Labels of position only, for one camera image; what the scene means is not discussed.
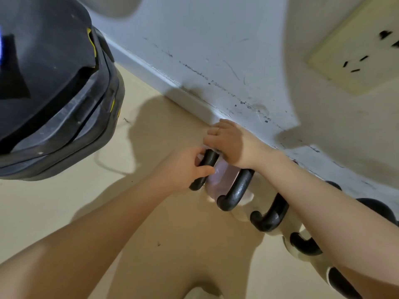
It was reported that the person's left hand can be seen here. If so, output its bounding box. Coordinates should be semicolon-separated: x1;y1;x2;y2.
152;146;216;194

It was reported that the person's right hand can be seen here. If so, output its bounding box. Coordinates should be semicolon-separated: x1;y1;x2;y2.
203;119;269;170

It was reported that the pink kettlebell with black handle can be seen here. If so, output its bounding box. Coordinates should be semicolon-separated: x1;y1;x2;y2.
189;149;255;213

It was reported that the person's right forearm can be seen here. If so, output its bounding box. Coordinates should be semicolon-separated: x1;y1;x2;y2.
258;149;399;299

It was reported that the person's left forearm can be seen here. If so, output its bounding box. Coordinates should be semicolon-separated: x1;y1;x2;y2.
0;175;170;299

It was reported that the white baseboard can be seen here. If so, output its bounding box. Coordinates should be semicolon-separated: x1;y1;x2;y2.
99;30;399;215

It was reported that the white kettlebell with black handle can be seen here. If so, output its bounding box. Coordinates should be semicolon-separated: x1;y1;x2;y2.
325;266;364;299
282;225;328;263
229;193;308;238

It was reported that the cream wall socket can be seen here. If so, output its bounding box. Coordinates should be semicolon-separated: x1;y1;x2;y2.
305;0;399;97

